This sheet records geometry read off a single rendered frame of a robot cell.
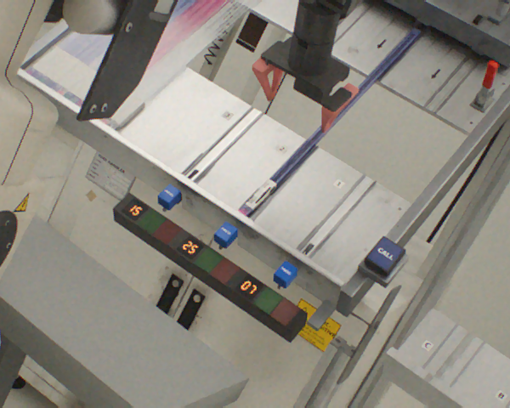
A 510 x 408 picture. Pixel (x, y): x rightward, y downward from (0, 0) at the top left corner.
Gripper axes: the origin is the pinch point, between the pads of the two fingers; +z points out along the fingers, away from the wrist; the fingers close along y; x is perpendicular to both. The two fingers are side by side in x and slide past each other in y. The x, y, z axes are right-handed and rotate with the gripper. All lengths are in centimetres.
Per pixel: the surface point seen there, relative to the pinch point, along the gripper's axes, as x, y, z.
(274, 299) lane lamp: 17.5, -11.0, 18.2
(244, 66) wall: -141, 97, 140
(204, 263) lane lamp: 19.0, 0.6, 18.3
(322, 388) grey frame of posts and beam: 19.0, -22.6, 28.5
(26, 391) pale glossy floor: 22, 40, 96
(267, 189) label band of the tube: 4.3, 0.4, 13.8
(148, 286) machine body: 4, 23, 59
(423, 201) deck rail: -8.9, -19.6, 12.6
